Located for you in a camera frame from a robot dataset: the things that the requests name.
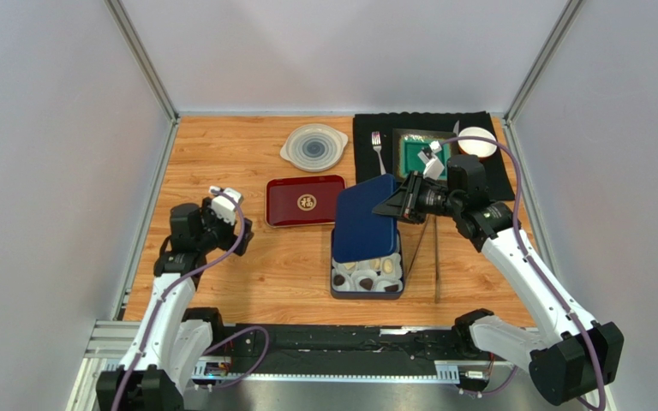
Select dark blue chocolate box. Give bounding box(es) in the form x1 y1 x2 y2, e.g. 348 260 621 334
328 230 406 301

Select white paper cup four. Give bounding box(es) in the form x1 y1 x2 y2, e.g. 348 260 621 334
332 259 357 276

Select white paper cup six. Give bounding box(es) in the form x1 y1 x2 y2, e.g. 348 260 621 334
332 270 356 293

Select translucent round lid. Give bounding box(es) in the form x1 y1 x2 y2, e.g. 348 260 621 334
279 123 349 173

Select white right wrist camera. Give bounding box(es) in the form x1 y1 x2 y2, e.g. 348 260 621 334
418 140 445 181

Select green square ceramic plate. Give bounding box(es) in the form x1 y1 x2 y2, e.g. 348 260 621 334
392 128 455 181

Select white paper cup eight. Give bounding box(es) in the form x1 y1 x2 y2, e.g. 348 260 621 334
380 253 403 280

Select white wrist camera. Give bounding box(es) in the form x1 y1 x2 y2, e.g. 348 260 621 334
209 186 243 225
418 140 445 181

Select oval white chocolate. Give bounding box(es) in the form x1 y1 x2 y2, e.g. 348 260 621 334
382 259 394 274

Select white and orange bowl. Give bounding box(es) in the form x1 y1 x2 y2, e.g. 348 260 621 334
458 127 497 159

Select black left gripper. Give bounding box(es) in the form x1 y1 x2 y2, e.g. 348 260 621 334
194 198 252 256

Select red chocolate tray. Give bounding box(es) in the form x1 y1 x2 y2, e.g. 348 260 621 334
265 175 346 228

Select silver fork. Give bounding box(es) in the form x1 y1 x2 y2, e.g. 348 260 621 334
371 131 386 175

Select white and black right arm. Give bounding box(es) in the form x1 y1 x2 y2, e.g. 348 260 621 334
373 155 625 406

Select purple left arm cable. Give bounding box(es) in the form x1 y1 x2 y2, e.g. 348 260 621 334
111 190 272 411

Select dark blue box lid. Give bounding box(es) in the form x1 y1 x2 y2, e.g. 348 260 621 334
332 174 398 263

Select stainless steel serving tongs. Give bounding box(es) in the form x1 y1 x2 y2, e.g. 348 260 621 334
406 217 441 304

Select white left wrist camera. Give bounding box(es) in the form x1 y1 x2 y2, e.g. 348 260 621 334
209 186 243 225

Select white paper cup five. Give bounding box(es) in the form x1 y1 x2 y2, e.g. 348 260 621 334
357 258 382 272

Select aluminium frame rail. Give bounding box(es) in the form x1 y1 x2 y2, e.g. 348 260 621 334
81 319 604 383

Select white paper cup seven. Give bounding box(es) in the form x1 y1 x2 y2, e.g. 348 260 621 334
351 270 379 292

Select black placemat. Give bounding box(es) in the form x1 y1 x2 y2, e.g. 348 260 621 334
353 111 515 200

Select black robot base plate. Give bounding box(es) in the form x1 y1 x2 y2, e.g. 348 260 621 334
170 323 511 378

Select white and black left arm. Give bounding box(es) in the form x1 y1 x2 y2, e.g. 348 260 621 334
96 186 253 410

